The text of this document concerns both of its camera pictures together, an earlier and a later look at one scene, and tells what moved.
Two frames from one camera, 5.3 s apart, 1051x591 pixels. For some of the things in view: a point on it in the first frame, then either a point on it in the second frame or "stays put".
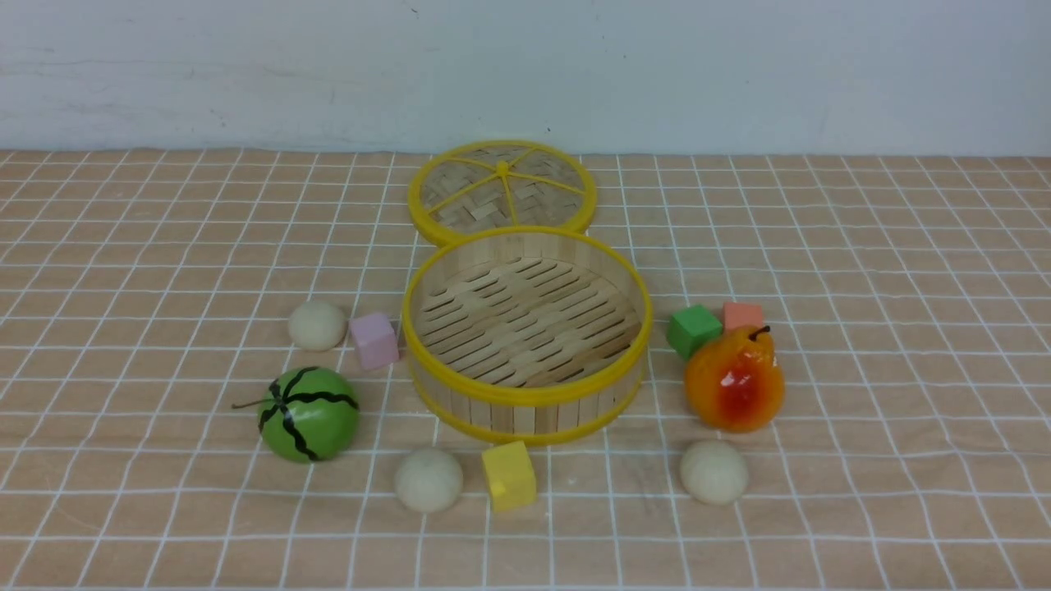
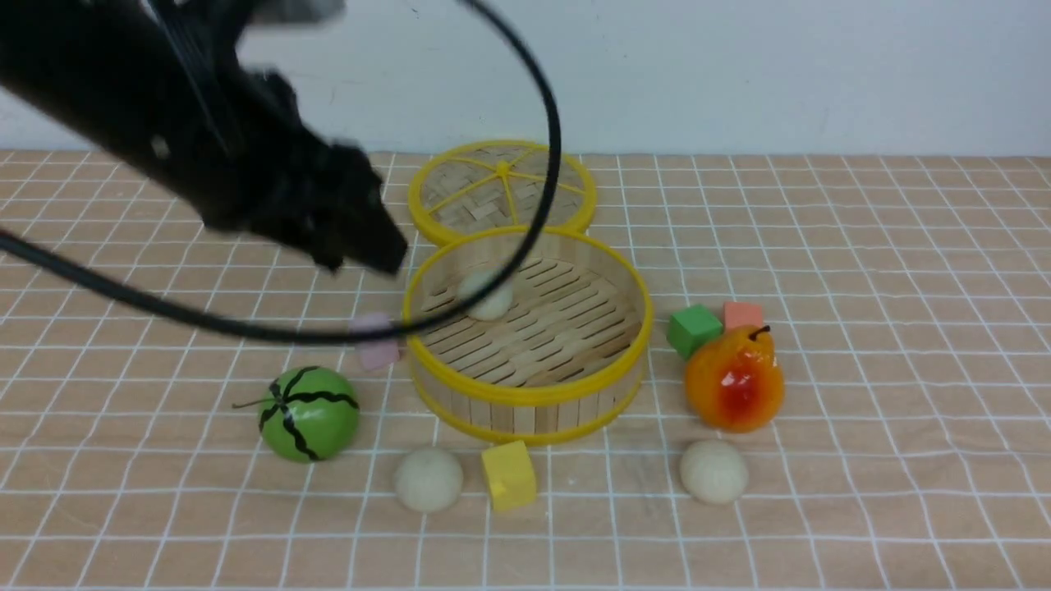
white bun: x=713 y=471 stays put
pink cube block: x=375 y=341 stays put
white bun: x=317 y=326 -> x=495 y=304
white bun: x=429 y=480 stays put
